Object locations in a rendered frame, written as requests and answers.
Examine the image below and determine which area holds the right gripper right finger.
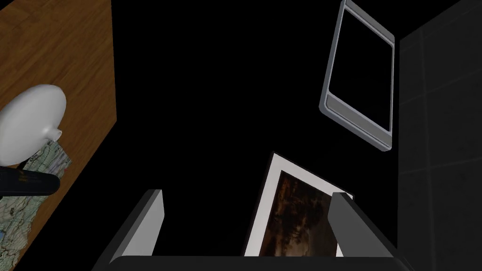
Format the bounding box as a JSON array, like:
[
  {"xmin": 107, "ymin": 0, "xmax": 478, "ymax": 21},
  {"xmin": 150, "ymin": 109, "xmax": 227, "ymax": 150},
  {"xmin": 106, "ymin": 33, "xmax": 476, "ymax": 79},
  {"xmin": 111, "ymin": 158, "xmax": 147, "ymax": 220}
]
[{"xmin": 327, "ymin": 191, "xmax": 398, "ymax": 258}]

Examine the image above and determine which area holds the grey-framed window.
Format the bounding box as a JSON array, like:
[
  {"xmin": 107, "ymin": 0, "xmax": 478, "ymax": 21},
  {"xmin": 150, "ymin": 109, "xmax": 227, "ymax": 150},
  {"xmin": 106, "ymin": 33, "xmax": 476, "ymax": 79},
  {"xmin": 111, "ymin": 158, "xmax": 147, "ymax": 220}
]
[{"xmin": 318, "ymin": 0, "xmax": 396, "ymax": 152}]

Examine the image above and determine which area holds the pale green map sheet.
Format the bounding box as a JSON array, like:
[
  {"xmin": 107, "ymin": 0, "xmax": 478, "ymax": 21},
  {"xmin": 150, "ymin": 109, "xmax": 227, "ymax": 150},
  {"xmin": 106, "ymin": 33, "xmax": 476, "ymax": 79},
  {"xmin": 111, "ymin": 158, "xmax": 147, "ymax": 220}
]
[{"xmin": 0, "ymin": 140, "xmax": 72, "ymax": 269}]

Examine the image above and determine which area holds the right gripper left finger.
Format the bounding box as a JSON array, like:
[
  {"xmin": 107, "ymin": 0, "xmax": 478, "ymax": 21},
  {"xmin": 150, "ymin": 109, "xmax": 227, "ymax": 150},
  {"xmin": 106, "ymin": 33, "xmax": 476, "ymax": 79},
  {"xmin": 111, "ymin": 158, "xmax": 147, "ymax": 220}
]
[{"xmin": 98, "ymin": 189, "xmax": 165, "ymax": 263}]

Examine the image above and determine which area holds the wooden table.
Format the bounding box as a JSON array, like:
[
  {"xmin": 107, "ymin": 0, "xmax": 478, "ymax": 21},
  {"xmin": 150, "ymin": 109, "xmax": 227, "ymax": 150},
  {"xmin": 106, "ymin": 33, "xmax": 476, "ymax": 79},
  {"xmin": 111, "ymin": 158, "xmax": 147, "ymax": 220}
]
[{"xmin": 0, "ymin": 0, "xmax": 118, "ymax": 271}]

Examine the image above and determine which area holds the white round vase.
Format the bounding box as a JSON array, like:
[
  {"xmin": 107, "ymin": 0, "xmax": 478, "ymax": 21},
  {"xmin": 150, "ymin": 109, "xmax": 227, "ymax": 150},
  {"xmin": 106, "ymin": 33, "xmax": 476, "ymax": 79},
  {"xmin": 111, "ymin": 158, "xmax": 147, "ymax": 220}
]
[{"xmin": 0, "ymin": 84, "xmax": 68, "ymax": 167}]

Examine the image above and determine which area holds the white-framed dark painting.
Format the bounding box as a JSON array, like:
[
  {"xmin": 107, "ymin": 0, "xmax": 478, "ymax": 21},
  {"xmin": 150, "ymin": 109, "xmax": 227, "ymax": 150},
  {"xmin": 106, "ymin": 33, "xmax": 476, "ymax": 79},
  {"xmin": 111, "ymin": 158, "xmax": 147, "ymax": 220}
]
[{"xmin": 243, "ymin": 151, "xmax": 354, "ymax": 258}]

